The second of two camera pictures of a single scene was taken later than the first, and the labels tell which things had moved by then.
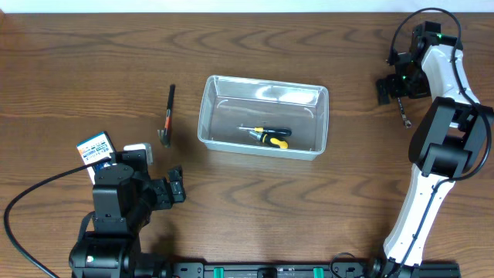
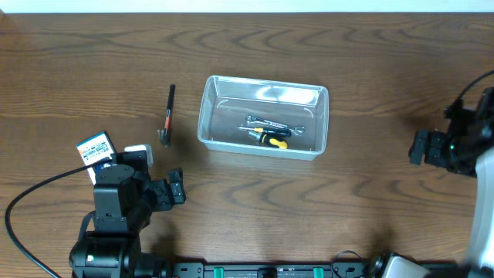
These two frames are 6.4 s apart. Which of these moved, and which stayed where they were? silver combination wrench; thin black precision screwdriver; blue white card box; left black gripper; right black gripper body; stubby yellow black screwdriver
Moved: right black gripper body; silver combination wrench
Stayed: blue white card box; left black gripper; stubby yellow black screwdriver; thin black precision screwdriver
